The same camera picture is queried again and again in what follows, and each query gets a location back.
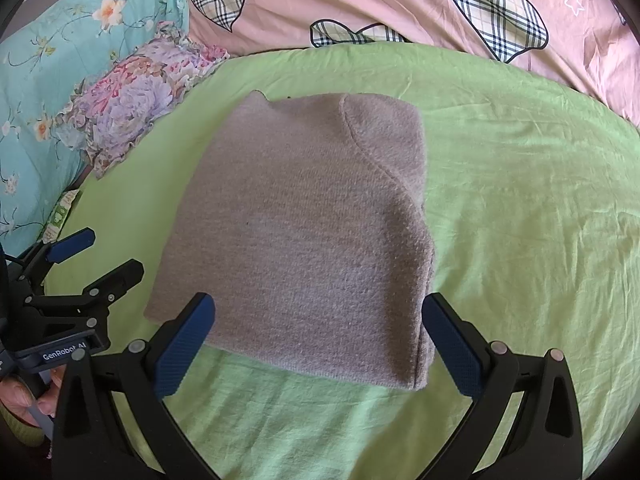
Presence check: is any teal floral pillow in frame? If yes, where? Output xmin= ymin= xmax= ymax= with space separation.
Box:
xmin=0 ymin=0 xmax=201 ymax=256

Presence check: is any floral patterned cloth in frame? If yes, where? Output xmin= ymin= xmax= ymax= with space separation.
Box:
xmin=52 ymin=22 xmax=231 ymax=181

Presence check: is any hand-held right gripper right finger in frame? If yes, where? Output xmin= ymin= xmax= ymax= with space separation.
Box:
xmin=421 ymin=292 xmax=583 ymax=480

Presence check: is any person's left hand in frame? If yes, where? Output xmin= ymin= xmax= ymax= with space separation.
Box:
xmin=0 ymin=366 xmax=68 ymax=423

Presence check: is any green bed sheet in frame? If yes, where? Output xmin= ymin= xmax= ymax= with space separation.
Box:
xmin=45 ymin=42 xmax=640 ymax=480

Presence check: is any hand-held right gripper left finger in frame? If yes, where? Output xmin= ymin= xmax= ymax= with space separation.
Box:
xmin=51 ymin=292 xmax=221 ymax=480

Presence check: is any green white printed cloth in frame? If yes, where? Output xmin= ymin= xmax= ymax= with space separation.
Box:
xmin=44 ymin=189 xmax=82 ymax=241

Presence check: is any grey knit sweater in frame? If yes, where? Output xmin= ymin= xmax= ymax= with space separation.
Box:
xmin=144 ymin=90 xmax=436 ymax=391

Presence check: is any person's left forearm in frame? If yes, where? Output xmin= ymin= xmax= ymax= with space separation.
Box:
xmin=0 ymin=400 xmax=48 ymax=448

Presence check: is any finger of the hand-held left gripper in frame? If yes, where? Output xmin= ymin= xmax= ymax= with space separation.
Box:
xmin=24 ymin=258 xmax=146 ymax=317
xmin=17 ymin=227 xmax=97 ymax=283

